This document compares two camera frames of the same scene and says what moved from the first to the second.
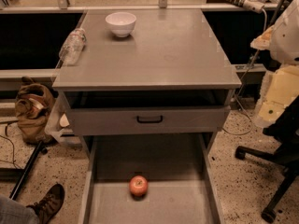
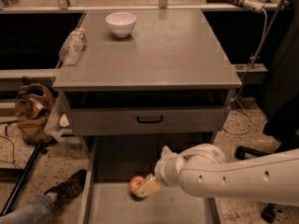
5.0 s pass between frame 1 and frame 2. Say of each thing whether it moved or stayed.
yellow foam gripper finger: moved
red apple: stayed
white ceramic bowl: stayed
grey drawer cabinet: stayed
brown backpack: stayed
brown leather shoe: moved
